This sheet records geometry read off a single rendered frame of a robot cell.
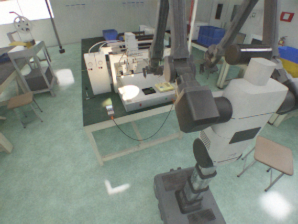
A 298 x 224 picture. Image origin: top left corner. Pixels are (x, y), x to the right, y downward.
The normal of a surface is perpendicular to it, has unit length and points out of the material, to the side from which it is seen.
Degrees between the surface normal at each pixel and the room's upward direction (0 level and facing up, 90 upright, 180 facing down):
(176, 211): 0
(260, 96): 90
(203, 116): 30
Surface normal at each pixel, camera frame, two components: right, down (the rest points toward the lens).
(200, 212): 0.00, -0.77
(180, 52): 0.18, 0.27
